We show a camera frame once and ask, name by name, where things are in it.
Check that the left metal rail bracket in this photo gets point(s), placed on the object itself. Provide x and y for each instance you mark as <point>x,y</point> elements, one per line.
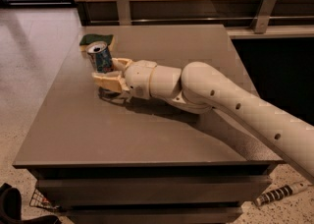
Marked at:
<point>124,12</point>

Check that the horizontal metal rail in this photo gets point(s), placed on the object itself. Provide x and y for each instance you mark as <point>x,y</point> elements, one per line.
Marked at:
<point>229,21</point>

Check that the grey drawer cabinet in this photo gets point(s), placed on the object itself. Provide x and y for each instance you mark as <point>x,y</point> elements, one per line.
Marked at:
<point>138,162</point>

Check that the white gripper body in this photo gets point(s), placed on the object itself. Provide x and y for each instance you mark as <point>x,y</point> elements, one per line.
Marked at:
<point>137,78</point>

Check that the green yellow sponge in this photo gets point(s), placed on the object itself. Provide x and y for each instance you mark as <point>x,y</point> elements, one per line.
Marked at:
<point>93,37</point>

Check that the red bull can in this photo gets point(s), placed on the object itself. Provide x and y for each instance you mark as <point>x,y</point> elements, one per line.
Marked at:
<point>100,56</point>

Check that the metal rail bracket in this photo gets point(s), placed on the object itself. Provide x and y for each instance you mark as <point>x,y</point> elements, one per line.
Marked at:
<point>124,12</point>
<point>260,21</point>

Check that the right metal rail bracket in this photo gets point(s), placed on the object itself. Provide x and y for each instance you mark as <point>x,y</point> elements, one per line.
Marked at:
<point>260,21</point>

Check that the wire basket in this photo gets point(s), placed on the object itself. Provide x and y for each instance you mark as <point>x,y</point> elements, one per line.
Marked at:
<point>38,200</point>

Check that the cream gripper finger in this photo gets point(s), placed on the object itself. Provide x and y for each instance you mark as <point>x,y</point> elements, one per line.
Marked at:
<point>121,64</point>
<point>113,81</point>

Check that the black white striped handle tool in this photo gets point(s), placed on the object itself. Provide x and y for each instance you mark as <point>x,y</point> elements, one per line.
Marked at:
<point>280,193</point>

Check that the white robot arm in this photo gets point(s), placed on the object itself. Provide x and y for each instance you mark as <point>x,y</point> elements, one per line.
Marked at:
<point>199,87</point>

